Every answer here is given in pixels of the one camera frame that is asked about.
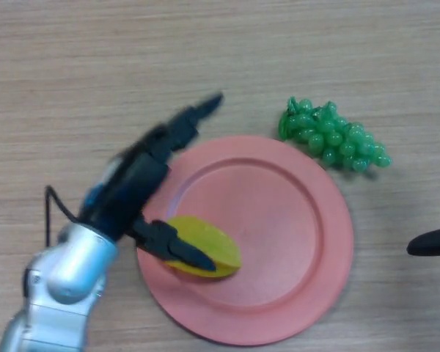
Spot green grape bunch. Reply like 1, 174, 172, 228
277, 96, 392, 172

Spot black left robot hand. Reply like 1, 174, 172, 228
76, 92, 225, 273

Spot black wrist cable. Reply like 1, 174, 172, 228
45, 186, 80, 247

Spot pink round plate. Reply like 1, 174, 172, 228
136, 135, 354, 347

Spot yellow starfruit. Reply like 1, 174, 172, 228
164, 215, 242, 282

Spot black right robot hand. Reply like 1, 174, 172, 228
406, 225, 440, 257

